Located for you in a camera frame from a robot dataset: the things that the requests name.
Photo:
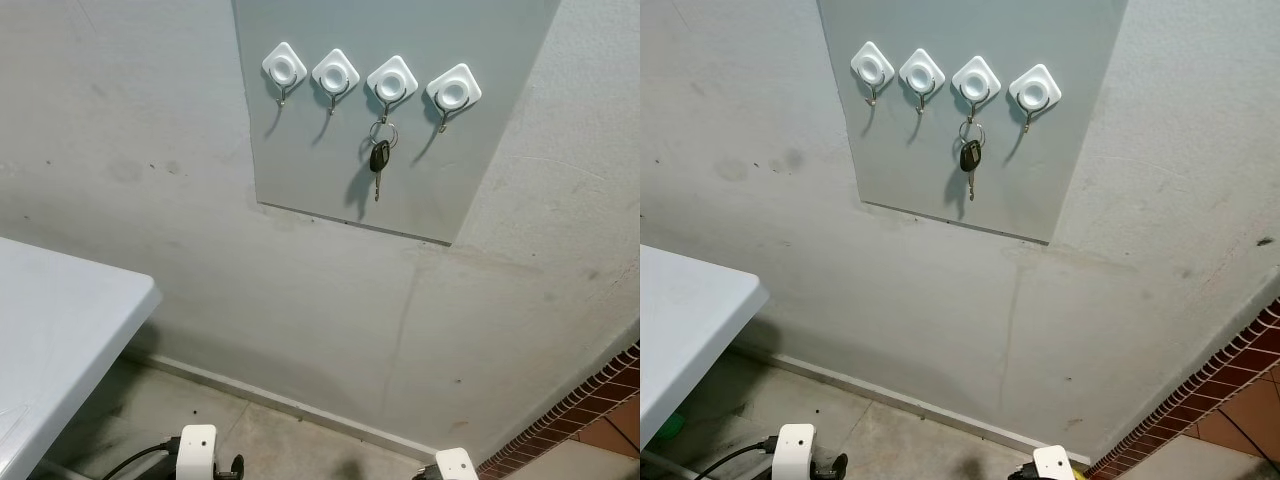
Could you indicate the red brick floor edging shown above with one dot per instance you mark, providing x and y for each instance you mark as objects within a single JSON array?
[
  {"x": 1200, "y": 390},
  {"x": 600, "y": 385}
]

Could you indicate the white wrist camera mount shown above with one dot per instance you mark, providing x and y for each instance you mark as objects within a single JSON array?
[
  {"x": 796, "y": 450},
  {"x": 197, "y": 450},
  {"x": 1053, "y": 465},
  {"x": 457, "y": 466}
]

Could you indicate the small green object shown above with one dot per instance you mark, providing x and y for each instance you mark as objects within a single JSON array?
[{"x": 668, "y": 428}]

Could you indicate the grey metal wall panel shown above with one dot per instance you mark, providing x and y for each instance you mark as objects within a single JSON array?
[
  {"x": 300, "y": 150},
  {"x": 900, "y": 150}
]

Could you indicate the white square wall hook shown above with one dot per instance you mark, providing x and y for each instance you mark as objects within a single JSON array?
[
  {"x": 921, "y": 71},
  {"x": 392, "y": 80},
  {"x": 454, "y": 92},
  {"x": 285, "y": 67},
  {"x": 1035, "y": 90},
  {"x": 872, "y": 66},
  {"x": 975, "y": 79},
  {"x": 335, "y": 72}
]

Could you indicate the white plastic table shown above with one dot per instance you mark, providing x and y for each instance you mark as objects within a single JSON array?
[
  {"x": 690, "y": 320},
  {"x": 60, "y": 340}
]

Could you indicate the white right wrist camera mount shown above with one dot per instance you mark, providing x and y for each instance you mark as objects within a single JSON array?
[
  {"x": 1053, "y": 465},
  {"x": 457, "y": 466}
]

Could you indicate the white wall skirting strip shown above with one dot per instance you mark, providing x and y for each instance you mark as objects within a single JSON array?
[
  {"x": 900, "y": 400},
  {"x": 300, "y": 408}
]

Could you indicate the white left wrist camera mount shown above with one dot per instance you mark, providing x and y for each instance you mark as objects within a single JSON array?
[
  {"x": 796, "y": 450},
  {"x": 197, "y": 450}
]

